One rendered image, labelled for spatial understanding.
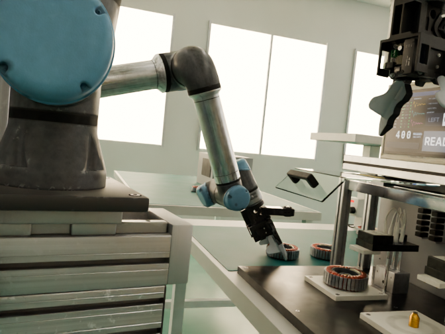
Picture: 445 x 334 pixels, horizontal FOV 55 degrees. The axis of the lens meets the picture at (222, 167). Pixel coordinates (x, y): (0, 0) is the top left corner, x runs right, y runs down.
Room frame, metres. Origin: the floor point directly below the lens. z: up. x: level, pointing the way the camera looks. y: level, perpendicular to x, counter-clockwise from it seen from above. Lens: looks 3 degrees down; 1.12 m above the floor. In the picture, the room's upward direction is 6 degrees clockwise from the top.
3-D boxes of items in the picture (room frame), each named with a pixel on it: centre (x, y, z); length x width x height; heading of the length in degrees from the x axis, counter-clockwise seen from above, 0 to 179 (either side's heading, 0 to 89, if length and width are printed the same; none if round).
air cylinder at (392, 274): (1.13, -0.48, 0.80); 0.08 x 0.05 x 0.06; 19
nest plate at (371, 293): (1.09, -0.34, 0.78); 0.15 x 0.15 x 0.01; 19
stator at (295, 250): (1.44, -0.23, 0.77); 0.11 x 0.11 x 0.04
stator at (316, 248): (1.49, -0.39, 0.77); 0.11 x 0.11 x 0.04
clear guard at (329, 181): (1.11, -0.34, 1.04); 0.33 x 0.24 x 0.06; 109
